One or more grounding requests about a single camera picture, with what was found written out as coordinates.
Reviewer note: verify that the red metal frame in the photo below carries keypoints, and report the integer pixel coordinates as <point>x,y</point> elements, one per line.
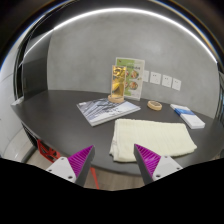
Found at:
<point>46,151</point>

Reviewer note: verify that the green white menu stand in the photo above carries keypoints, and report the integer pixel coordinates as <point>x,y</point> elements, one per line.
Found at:
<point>135,80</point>

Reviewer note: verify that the grey cover magazine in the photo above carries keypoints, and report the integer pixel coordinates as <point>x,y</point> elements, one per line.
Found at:
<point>106,111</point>

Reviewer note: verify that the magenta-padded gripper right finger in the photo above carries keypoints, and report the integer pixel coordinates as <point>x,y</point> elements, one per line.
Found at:
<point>150,160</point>

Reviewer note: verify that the cream yellow towel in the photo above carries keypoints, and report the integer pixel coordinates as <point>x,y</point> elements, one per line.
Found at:
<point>151,138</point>

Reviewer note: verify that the white ceiling light strip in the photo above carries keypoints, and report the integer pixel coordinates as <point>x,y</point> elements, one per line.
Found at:
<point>113,11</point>

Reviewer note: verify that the white book with blue band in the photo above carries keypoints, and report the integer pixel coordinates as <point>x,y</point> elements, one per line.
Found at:
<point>190,118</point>

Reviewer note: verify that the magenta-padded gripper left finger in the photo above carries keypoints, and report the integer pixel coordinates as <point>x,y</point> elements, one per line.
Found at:
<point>78,161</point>

